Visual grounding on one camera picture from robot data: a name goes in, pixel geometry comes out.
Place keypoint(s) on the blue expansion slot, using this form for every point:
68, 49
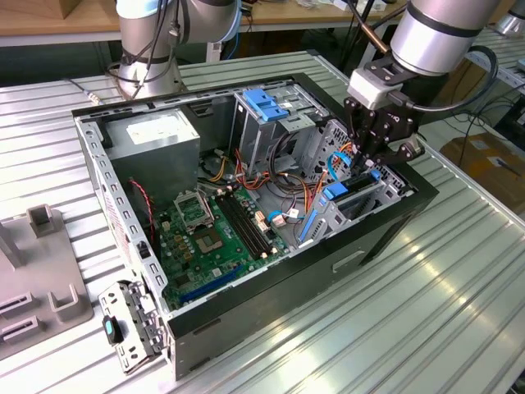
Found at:
213, 283

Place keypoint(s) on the brown carton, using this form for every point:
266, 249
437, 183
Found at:
467, 86

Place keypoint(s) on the CPU socket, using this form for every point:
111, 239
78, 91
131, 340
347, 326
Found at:
210, 243

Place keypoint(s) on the large labelled cardboard box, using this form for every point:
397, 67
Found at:
480, 164

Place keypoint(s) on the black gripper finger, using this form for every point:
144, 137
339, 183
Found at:
404, 152
356, 123

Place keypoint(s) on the white plug adapter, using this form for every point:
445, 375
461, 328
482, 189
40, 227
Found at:
214, 51

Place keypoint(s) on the grey power supply unit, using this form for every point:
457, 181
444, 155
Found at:
156, 172

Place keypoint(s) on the blue plastic drive latch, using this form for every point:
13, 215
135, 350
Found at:
260, 102

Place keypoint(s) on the metal slat side table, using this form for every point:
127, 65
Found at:
512, 57

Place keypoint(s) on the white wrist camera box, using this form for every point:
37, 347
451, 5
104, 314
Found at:
367, 88

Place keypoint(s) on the small white box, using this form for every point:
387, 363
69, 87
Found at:
341, 4

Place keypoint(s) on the grey parts rack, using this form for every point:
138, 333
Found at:
41, 267

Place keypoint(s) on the silver disk bay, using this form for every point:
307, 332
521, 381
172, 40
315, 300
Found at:
328, 223

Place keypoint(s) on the silver optical drive cage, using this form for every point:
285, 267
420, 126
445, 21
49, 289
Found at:
254, 139

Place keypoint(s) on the green motherboard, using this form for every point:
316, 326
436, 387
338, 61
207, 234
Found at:
229, 262

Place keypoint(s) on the silver card retention bracket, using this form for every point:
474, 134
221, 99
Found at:
119, 293

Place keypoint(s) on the black open PC case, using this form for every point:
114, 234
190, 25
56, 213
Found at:
287, 295

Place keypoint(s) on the black RAM slot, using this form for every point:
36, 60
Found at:
246, 223
249, 221
240, 227
243, 225

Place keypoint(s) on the hard disk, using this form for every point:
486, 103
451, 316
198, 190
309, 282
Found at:
336, 191

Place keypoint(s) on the black teal latch button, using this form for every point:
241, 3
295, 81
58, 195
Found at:
108, 328

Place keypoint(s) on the beige board connector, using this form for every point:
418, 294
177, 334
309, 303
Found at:
261, 223

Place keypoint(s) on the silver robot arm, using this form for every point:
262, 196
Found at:
435, 37

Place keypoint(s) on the wooden desk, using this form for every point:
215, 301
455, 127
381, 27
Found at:
287, 16

